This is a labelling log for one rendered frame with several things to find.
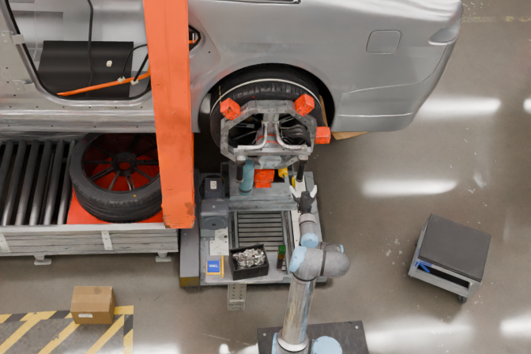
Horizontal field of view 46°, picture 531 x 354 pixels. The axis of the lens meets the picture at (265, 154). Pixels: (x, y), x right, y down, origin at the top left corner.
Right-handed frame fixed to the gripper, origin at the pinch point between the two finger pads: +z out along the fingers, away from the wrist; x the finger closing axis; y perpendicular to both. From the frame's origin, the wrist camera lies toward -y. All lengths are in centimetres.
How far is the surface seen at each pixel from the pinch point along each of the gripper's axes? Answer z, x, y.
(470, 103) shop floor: 139, 163, 83
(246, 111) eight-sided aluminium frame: 30, -31, -26
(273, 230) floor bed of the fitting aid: 19, -9, 77
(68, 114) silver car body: 45, -130, -7
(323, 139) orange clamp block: 29.8, 14.9, -2.8
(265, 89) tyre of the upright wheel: 39, -20, -34
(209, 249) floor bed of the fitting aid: 5, -50, 75
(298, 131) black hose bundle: 20.1, -3.0, -21.2
